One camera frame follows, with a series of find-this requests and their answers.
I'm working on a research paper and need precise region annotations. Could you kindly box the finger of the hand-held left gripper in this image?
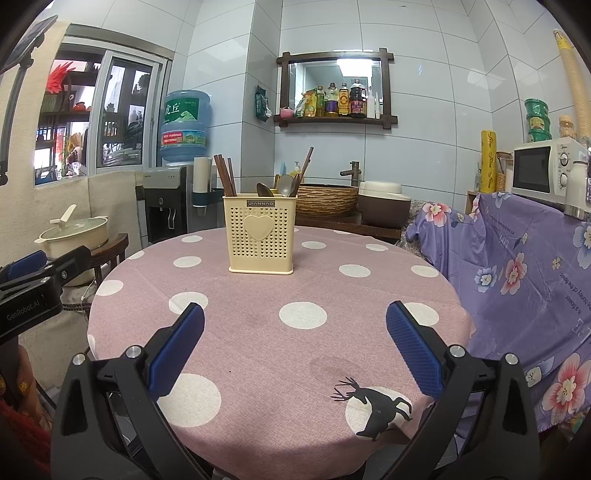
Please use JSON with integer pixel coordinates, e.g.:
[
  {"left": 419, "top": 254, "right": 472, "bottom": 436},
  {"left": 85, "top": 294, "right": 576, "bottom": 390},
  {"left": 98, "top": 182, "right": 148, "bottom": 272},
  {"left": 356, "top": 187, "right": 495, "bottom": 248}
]
[
  {"left": 45, "top": 246, "right": 93, "bottom": 289},
  {"left": 0, "top": 250, "right": 49, "bottom": 287}
]

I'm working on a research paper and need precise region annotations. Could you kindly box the cream pot with lid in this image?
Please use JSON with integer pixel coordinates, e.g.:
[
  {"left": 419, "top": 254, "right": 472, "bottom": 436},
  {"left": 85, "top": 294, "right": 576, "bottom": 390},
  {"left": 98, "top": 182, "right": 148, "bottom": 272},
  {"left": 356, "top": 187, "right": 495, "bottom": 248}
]
[{"left": 34, "top": 204, "right": 110, "bottom": 259}]

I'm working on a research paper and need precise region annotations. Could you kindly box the black chopstick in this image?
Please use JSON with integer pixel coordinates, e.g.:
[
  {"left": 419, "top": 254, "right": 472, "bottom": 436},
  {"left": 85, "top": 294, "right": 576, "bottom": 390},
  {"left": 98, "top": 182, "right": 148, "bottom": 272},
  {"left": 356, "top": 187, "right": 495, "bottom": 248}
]
[{"left": 213, "top": 154, "right": 230, "bottom": 197}]

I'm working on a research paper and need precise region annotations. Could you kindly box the woven brown sink basin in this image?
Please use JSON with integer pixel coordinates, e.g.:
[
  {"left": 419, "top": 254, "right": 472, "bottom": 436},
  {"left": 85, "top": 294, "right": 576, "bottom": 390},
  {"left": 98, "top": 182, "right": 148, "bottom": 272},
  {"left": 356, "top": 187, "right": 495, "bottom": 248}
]
[{"left": 295, "top": 184, "right": 360, "bottom": 217}]

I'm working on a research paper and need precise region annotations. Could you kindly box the person's left forearm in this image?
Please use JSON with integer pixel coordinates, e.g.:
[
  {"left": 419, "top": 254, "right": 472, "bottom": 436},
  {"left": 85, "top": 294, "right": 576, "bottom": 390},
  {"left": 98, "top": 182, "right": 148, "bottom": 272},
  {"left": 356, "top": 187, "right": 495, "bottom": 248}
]
[{"left": 0, "top": 399, "right": 54, "bottom": 480}]

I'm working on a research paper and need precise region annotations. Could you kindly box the white paper cup tube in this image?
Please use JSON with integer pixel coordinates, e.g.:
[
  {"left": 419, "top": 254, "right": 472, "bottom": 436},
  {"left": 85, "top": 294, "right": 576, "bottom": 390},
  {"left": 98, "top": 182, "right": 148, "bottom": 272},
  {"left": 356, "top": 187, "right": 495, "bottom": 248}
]
[{"left": 192, "top": 157, "right": 213, "bottom": 192}]

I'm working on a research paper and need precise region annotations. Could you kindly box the blue water jug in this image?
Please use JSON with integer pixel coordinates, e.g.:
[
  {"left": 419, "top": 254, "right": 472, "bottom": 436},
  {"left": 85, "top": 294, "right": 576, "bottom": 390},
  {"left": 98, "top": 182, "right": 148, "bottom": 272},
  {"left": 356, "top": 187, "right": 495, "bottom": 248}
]
[{"left": 159, "top": 89, "right": 214, "bottom": 167}]

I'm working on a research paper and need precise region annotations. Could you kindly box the brown rice cooker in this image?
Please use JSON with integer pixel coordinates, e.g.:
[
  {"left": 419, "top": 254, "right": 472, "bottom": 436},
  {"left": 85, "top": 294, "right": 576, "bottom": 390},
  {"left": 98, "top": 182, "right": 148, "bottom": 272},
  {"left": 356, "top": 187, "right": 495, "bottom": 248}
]
[{"left": 358, "top": 181, "right": 413, "bottom": 229}]

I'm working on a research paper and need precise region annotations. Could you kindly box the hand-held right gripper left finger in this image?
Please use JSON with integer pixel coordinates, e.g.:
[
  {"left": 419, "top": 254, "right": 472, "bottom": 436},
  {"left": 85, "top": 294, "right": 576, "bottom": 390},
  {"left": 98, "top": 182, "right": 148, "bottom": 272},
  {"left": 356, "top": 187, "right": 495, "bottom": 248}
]
[{"left": 50, "top": 302, "right": 211, "bottom": 480}]

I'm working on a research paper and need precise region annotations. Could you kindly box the yellow roll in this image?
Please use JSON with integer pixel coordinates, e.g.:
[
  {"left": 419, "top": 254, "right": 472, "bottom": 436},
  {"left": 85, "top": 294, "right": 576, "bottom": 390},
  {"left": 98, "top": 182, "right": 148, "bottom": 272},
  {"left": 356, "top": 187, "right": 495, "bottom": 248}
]
[{"left": 480, "top": 129, "right": 498, "bottom": 193}]

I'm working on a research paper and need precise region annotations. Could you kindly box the person's left hand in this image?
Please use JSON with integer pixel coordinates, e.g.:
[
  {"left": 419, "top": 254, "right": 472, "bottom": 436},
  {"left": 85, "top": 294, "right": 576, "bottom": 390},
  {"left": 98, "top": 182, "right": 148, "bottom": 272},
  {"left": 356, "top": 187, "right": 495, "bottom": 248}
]
[{"left": 0, "top": 344, "right": 40, "bottom": 409}]

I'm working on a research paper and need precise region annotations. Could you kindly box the wooden counter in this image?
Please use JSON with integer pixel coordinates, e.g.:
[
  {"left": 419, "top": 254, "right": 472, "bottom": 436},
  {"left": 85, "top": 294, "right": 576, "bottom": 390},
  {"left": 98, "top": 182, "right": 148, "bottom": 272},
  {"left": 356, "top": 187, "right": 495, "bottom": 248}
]
[{"left": 295, "top": 213, "right": 403, "bottom": 243}]

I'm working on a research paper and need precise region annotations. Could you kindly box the row of condiment bottles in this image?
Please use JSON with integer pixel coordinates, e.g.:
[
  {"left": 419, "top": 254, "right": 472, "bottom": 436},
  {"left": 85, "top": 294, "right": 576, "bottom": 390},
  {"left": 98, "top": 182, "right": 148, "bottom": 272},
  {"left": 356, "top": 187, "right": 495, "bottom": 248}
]
[{"left": 295, "top": 79, "right": 383, "bottom": 120}]

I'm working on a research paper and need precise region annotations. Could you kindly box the white thermos bottle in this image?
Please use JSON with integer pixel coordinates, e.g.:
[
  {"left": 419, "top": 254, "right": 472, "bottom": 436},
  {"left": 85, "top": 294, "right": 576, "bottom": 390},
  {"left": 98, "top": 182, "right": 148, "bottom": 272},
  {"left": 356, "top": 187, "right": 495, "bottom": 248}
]
[{"left": 564, "top": 161, "right": 591, "bottom": 217}]

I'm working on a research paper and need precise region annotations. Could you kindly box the wooden framed mirror shelf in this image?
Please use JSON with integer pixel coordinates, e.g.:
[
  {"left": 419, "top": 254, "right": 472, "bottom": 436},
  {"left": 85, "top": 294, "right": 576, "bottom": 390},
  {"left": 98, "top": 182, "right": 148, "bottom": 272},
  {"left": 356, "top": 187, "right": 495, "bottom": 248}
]
[{"left": 276, "top": 47, "right": 399, "bottom": 132}]

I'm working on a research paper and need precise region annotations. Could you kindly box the purple floral cloth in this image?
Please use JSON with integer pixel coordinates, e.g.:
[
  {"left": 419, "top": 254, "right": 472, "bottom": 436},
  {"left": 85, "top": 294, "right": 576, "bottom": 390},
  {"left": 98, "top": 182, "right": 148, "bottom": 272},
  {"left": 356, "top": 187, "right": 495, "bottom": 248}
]
[{"left": 404, "top": 191, "right": 591, "bottom": 444}]

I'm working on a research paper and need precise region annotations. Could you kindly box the window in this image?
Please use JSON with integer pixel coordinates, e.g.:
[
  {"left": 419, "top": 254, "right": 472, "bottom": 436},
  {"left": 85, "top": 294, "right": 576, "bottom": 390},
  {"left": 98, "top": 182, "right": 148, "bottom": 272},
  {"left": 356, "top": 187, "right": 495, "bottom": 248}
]
[{"left": 34, "top": 37, "right": 174, "bottom": 185}]

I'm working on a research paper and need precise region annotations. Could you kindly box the water dispenser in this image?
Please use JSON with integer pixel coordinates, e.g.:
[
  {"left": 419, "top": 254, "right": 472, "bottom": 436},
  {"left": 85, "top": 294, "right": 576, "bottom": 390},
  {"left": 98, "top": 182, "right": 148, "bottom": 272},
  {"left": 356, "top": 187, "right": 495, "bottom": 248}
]
[{"left": 141, "top": 166, "right": 190, "bottom": 243}]

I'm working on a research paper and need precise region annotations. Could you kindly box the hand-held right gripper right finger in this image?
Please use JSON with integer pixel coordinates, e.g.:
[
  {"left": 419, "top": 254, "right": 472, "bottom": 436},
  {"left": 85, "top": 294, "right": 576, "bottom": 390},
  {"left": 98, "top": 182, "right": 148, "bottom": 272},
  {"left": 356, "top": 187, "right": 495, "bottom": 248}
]
[{"left": 383, "top": 301, "right": 541, "bottom": 480}]

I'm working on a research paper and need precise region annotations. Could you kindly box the bronze faucet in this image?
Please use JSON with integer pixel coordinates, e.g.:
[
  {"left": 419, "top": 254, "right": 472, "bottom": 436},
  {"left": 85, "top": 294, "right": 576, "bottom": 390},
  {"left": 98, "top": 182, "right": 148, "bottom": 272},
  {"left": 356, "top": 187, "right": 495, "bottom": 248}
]
[{"left": 340, "top": 161, "right": 362, "bottom": 188}]

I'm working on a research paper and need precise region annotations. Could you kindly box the pink polka dot tablecloth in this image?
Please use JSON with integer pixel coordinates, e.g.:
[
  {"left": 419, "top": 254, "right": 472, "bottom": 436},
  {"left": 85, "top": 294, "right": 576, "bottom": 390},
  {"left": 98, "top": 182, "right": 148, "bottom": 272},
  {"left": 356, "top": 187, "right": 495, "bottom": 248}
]
[{"left": 87, "top": 224, "right": 476, "bottom": 480}]

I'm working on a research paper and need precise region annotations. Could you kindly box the cream plastic utensil holder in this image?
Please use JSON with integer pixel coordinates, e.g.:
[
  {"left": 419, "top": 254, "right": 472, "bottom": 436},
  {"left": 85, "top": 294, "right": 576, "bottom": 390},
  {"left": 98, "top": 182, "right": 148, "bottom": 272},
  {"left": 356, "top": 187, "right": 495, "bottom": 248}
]
[{"left": 222, "top": 194, "right": 297, "bottom": 275}]

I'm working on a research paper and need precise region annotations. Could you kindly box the red artificial flower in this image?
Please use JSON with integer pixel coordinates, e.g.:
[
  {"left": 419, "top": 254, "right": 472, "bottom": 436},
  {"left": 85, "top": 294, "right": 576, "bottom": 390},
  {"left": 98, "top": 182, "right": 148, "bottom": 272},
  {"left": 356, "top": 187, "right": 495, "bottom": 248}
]
[{"left": 46, "top": 61, "right": 77, "bottom": 95}]

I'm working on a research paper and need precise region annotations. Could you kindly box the dark wooden chair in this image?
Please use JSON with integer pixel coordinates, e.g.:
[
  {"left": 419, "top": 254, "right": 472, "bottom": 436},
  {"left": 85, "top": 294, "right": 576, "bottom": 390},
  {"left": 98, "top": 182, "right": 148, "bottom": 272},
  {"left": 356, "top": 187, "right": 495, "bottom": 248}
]
[{"left": 88, "top": 233, "right": 130, "bottom": 296}]

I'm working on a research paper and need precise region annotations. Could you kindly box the green hanging packet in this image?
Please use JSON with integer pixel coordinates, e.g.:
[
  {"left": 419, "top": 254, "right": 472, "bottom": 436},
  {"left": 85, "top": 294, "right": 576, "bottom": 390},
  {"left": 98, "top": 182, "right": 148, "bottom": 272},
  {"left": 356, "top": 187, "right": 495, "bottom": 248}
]
[{"left": 254, "top": 85, "right": 273, "bottom": 123}]

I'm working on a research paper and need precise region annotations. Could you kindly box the long paper cup stack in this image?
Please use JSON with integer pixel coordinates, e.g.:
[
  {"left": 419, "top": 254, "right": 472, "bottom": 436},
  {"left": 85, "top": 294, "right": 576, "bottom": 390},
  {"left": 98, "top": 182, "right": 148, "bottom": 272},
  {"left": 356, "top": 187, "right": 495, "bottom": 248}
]
[{"left": 553, "top": 30, "right": 591, "bottom": 139}]

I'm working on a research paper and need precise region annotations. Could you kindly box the white microwave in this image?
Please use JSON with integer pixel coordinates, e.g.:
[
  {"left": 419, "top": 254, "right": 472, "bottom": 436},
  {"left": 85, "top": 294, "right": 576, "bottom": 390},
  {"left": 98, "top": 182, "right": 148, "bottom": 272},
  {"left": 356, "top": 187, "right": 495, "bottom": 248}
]
[{"left": 512, "top": 137, "right": 589, "bottom": 201}]

